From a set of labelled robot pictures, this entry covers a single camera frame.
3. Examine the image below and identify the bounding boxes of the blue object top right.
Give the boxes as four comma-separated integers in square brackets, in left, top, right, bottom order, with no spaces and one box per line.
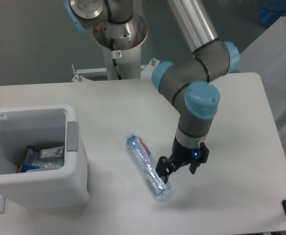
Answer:
[258,0,286,28]

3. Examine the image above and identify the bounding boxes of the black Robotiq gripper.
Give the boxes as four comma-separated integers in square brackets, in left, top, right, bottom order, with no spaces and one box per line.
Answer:
[155,138,209,184]

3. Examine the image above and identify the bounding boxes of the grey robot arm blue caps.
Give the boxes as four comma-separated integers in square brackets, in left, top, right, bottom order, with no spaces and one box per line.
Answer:
[64,0,240,182]

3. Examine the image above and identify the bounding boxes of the clear plastic water bottle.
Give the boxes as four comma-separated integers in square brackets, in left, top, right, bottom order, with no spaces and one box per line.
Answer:
[125,133,171,201]

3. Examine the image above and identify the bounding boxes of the blue snack wrapper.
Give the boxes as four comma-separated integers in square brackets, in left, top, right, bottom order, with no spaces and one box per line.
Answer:
[17,147,64,173]

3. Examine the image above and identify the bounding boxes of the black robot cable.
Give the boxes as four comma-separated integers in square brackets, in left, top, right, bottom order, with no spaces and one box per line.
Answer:
[109,38,122,80]

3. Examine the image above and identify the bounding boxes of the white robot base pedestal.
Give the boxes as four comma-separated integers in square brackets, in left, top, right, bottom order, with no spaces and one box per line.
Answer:
[93,13,148,80]

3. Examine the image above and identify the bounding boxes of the white side cabinet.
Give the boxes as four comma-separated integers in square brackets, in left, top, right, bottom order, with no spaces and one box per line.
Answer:
[226,16,286,172]

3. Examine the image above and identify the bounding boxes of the white plastic trash can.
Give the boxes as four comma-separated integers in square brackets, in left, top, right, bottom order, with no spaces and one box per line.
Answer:
[0,104,90,209]

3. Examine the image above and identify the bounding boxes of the white mounting bracket with bolts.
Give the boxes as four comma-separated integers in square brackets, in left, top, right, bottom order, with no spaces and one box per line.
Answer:
[71,58,161,82]

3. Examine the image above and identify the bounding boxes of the white crumpled paper in bin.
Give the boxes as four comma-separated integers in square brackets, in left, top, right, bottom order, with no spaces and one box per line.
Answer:
[40,145,64,159]

